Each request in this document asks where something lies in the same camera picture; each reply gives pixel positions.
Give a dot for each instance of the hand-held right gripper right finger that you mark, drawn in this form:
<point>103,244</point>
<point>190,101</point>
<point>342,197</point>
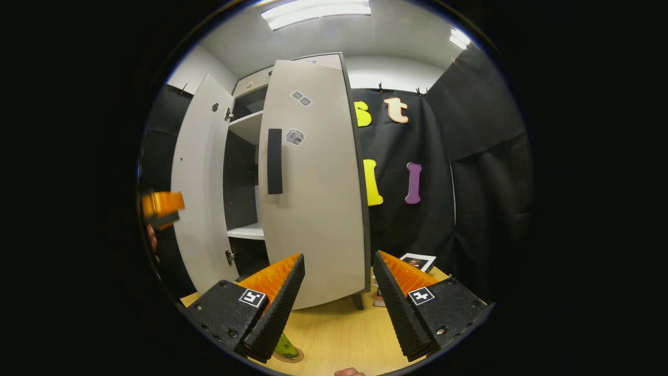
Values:
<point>399,313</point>

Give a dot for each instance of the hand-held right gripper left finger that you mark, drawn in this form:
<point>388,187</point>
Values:
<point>276,313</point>

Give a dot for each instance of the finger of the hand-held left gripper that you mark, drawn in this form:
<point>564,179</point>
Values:
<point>162,203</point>

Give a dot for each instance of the green label bottle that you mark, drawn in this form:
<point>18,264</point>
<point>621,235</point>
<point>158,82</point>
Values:
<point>286,347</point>

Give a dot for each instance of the round cork coaster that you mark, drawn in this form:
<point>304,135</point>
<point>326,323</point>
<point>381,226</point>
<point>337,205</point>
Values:
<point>295,359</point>

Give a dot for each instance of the grey cabinet door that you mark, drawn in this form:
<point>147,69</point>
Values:
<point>201,172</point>
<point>318,209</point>

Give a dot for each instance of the grey cabinet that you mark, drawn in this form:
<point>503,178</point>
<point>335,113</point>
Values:
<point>240,177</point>

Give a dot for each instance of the metal door hinge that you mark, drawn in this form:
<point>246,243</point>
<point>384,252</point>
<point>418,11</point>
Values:
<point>229,114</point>
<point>229,256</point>

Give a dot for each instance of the grey cabinet shelf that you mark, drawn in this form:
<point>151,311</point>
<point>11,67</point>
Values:
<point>250,128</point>
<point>249,231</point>

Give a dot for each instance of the white photo cover book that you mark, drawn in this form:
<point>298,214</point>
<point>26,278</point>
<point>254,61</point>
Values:
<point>417,262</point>

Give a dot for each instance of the black backdrop cloth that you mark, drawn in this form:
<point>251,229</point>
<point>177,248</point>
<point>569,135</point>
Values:
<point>480,183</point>

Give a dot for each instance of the long ceiling light panel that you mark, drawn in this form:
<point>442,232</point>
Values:
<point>315,13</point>

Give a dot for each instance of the small ceiling light panel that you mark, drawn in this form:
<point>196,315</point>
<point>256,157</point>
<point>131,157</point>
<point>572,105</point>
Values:
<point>460,39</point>

